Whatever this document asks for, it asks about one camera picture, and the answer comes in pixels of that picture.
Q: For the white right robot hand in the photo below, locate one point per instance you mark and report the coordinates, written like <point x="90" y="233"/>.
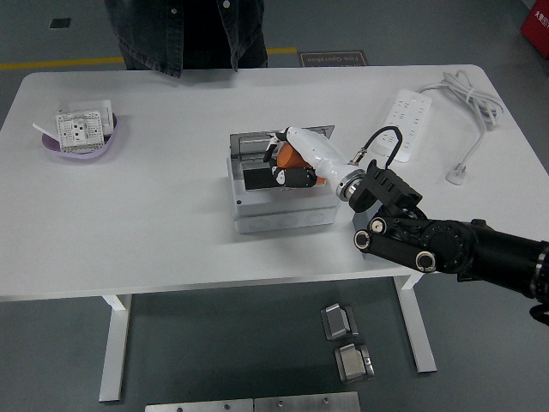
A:
<point x="319" y="154"/>

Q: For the orange cylinder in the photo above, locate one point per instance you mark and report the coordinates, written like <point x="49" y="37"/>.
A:
<point x="289" y="158"/>

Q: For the transparent hinged box lid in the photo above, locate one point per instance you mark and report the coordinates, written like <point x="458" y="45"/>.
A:
<point x="251" y="143"/>

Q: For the grey plastic junction box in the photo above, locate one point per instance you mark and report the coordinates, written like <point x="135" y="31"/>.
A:
<point x="283" y="214"/>

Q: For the grey cube with round hole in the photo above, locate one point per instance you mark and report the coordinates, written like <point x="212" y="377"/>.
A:
<point x="359" y="222"/>

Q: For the red box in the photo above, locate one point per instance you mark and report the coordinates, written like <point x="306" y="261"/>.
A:
<point x="538" y="21"/>

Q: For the brown floor sign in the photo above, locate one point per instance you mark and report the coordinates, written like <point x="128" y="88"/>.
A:
<point x="332" y="59"/>

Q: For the white power strip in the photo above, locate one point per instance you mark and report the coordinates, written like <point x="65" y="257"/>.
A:
<point x="407" y="111"/>

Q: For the small metal block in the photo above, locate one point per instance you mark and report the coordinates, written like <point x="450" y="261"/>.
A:
<point x="354" y="365"/>
<point x="339" y="322"/>

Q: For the white table leg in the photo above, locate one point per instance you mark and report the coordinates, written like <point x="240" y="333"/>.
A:
<point x="113" y="352"/>
<point x="418" y="335"/>

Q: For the person's torso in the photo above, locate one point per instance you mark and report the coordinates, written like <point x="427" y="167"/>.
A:
<point x="150" y="34"/>

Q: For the purple shallow bowl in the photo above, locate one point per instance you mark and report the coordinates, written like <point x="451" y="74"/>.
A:
<point x="86" y="155"/>

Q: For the white printed socket panel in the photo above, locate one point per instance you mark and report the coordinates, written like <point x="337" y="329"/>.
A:
<point x="77" y="129"/>

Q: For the flat metal plate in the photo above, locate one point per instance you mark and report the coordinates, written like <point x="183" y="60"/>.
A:
<point x="306" y="403"/>
<point x="197" y="407"/>

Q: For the white thin cover plate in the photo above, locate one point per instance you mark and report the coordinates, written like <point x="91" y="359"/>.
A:
<point x="43" y="129"/>

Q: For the black floor hatch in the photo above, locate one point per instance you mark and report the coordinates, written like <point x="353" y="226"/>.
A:
<point x="60" y="23"/>

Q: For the white blank switch plate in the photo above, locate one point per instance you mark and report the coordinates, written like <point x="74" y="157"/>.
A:
<point x="92" y="105"/>

